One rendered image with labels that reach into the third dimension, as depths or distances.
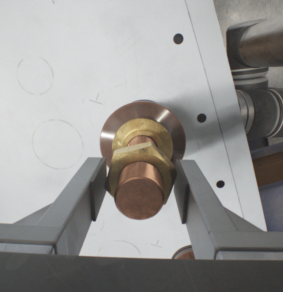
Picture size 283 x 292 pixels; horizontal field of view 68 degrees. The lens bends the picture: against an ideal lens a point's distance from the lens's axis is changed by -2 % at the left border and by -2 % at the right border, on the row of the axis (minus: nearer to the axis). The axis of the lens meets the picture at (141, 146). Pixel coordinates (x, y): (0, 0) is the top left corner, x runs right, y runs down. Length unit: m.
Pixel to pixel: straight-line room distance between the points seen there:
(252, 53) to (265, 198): 0.66
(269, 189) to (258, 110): 0.58
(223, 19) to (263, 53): 1.30
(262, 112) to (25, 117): 0.42
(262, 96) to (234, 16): 1.39
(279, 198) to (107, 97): 0.91
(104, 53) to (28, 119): 0.15
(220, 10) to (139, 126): 1.65
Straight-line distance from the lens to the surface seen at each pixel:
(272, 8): 1.96
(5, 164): 0.41
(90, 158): 0.16
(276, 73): 1.95
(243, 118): 0.46
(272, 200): 1.08
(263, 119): 0.48
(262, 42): 0.53
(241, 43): 0.62
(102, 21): 0.33
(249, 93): 0.48
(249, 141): 1.79
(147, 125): 0.21
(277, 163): 1.32
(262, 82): 0.67
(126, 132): 0.22
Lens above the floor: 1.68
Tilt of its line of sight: 73 degrees down
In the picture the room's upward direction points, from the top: 176 degrees counter-clockwise
